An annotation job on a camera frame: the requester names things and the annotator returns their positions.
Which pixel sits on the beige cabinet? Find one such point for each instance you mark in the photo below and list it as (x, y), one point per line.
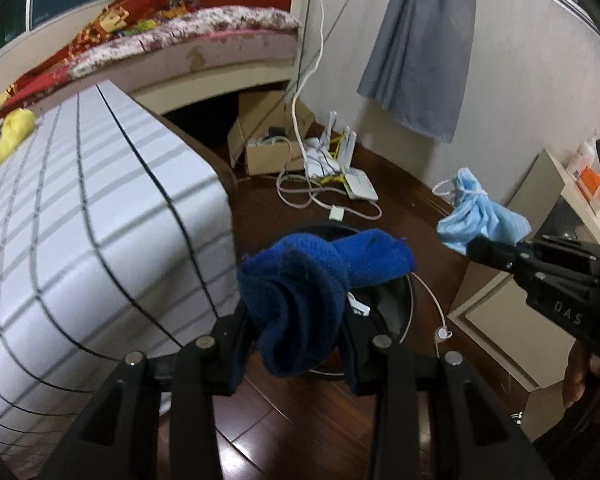
(500, 325)

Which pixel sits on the person's right hand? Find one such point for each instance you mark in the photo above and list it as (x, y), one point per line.
(575, 375)

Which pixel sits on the blue face mask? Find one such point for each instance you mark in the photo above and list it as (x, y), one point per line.
(475, 215)

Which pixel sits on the orange box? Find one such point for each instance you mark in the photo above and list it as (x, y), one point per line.
(592, 182)

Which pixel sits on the blue knitted sock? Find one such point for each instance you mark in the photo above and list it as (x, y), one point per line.
(290, 300)

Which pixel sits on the grey hanging cloth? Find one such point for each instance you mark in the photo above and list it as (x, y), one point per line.
(420, 50)

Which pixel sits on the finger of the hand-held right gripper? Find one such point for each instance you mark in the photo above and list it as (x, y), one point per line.
(495, 255)
(570, 246)

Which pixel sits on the white router with antennas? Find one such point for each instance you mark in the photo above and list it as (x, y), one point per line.
(325, 160)

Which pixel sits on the black round bin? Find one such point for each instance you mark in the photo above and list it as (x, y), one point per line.
(380, 310)

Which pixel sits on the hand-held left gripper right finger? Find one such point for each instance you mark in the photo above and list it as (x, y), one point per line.
(352, 362)

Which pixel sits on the white checkered blanket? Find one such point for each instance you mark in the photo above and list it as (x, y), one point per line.
(90, 240)

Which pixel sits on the flat white modem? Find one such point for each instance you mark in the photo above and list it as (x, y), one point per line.
(362, 186)

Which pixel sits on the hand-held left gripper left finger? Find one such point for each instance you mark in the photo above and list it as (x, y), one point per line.
(236, 366)

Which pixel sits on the yellow cloth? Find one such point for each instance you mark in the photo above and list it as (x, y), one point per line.
(12, 132)

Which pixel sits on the brown cardboard box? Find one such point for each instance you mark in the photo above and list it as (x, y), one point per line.
(267, 157)

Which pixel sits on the small white adapter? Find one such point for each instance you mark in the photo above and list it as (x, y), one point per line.
(336, 213)

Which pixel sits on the pink floral bed mattress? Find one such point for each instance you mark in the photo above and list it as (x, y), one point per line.
(220, 40)

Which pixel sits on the red patterned blanket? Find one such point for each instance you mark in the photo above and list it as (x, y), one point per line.
(110, 20)

